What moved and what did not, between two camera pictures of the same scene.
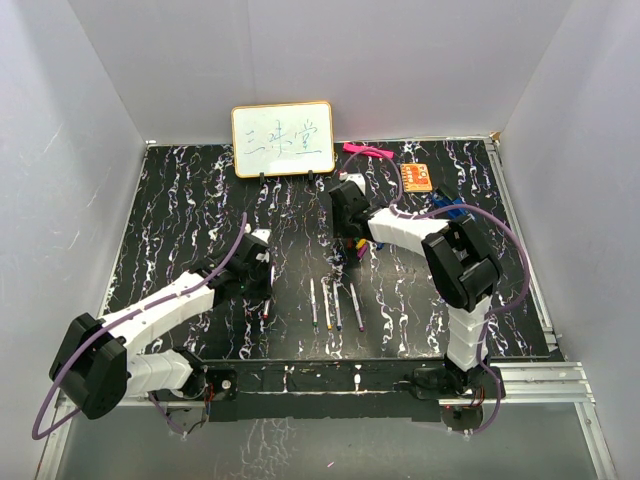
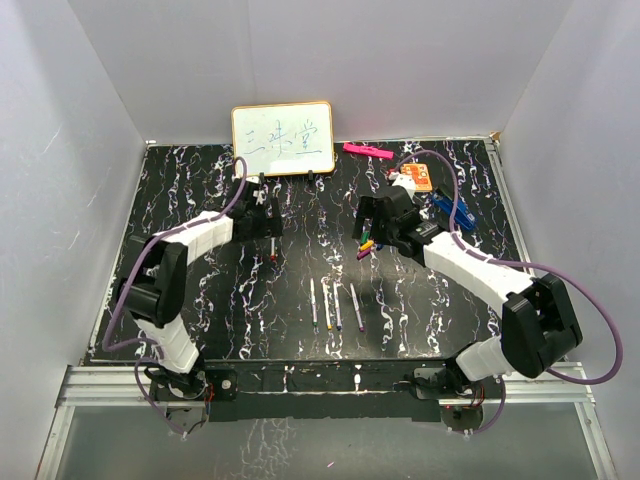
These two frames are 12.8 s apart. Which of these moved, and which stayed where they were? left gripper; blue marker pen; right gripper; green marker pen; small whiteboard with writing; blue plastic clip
Moved: right gripper; left gripper
Stayed: small whiteboard with writing; blue plastic clip; blue marker pen; green marker pen
